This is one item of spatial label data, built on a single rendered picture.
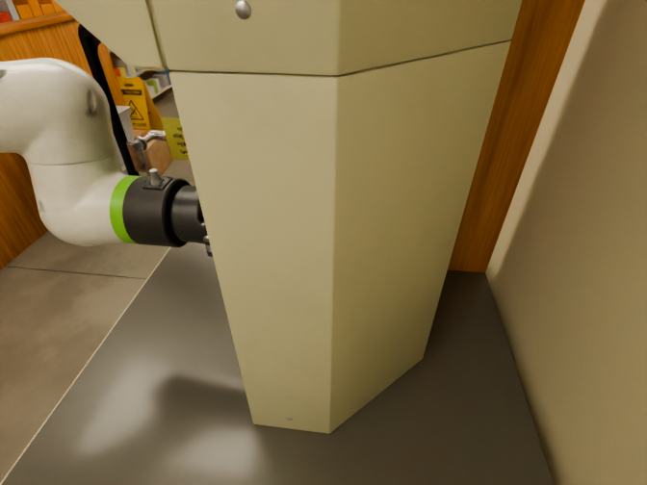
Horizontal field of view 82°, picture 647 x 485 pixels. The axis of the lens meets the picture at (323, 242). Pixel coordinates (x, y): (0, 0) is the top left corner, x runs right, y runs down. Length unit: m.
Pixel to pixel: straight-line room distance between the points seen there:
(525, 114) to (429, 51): 0.40
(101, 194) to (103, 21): 0.29
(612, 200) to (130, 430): 0.70
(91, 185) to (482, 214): 0.63
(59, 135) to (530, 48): 0.62
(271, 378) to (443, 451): 0.26
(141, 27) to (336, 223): 0.18
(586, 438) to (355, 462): 0.29
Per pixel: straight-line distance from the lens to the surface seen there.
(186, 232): 0.49
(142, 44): 0.28
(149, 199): 0.50
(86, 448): 0.66
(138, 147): 0.74
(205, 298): 0.76
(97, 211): 0.54
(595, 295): 0.58
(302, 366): 0.45
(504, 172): 0.72
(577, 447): 0.64
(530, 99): 0.68
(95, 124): 0.54
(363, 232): 0.33
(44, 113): 0.53
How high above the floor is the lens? 1.47
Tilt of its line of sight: 38 degrees down
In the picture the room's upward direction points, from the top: straight up
